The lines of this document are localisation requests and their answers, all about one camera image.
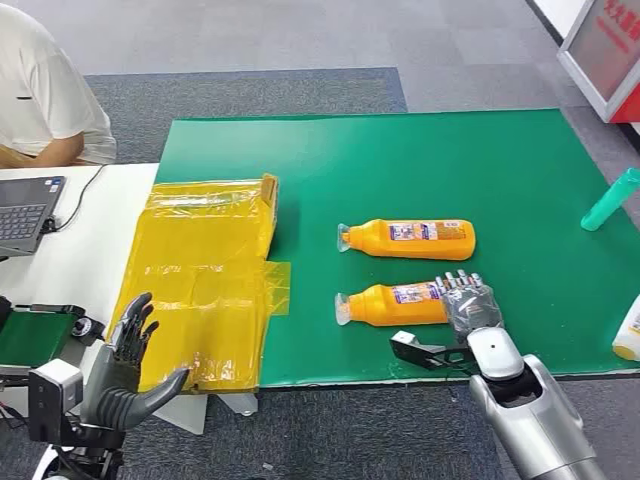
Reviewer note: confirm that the white table bracket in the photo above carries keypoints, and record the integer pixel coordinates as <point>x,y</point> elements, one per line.
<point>240,403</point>
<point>185,411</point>

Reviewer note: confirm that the teal plastic bottle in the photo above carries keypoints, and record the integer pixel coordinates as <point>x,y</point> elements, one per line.
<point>607,202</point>

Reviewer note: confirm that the person in white shirt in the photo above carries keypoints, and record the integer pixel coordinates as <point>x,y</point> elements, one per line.
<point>40,99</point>

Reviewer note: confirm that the black round knob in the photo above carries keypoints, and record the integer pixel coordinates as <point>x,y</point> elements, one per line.
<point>84,328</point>

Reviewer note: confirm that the red and white cabinet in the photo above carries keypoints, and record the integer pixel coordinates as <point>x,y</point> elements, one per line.
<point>600,53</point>

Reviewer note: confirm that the white and yellow bottle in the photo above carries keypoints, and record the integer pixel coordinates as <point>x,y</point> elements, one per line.
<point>630,338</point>

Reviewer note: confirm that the orange bottle with clear cap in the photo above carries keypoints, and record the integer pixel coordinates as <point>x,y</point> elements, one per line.
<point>380,244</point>
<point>380,311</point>

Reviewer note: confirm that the grey laptop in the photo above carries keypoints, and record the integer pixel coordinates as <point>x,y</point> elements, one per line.
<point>23,212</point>

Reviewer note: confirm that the green belt conveyor device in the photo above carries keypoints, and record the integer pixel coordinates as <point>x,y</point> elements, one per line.
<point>30,338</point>

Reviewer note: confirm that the yellow plastic-wrapped box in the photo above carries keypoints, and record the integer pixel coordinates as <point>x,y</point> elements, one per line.
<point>200,291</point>

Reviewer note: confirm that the green table mat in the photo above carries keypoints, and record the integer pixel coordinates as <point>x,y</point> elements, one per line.
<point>400,159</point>

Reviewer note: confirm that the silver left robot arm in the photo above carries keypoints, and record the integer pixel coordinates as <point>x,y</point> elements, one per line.
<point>75,457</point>

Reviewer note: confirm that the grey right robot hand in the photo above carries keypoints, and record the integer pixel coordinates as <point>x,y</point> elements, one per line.
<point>472,308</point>

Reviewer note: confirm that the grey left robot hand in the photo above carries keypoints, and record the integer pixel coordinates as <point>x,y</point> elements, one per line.
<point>112,391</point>

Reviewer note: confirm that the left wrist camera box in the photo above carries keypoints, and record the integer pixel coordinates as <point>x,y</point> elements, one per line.
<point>52,397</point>

